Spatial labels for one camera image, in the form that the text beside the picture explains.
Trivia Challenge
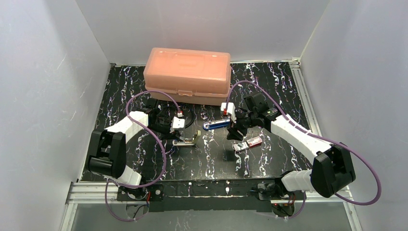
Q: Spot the red white staple box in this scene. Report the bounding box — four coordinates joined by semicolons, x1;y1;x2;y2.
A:
232;137;263;152

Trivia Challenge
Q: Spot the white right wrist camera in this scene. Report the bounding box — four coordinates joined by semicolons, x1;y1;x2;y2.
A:
220;102;237;123

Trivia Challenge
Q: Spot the aluminium right frame rail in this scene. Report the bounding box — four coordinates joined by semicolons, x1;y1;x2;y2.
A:
289;59;321;135

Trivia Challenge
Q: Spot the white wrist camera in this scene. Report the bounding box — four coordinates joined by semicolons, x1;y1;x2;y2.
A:
220;102;237;123
170;112;185;133

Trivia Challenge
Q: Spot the aluminium frame rail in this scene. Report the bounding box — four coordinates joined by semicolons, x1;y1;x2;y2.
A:
289;59;321;135
66;181;355;205

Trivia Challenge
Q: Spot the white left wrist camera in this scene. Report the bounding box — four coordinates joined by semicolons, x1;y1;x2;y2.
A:
170;112;185;133

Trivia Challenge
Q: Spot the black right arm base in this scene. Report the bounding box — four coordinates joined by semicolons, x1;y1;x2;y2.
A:
253;182;306;204

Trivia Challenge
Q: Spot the black marble pattern mat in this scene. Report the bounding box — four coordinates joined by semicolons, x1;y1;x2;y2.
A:
95;62;312;180

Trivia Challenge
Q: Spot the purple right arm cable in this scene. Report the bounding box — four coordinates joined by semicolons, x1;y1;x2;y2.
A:
225;80;382;220

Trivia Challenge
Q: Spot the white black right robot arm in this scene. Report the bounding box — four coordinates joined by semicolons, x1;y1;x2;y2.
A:
220;93;356;198

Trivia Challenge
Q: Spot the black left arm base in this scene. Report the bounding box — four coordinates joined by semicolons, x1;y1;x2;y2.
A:
116;184;164;202

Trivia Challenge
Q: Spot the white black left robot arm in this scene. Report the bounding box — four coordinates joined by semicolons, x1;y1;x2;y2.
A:
85;102;185;189

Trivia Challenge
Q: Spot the coiled black usb cable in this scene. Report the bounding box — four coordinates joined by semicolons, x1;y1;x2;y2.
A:
156;103;196;131

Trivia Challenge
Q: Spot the aluminium front frame rail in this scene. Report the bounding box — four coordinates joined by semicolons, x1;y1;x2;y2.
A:
66;181;355;205

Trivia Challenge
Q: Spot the pink translucent plastic storage box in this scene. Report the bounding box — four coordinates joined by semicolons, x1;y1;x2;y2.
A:
143;48;231;106

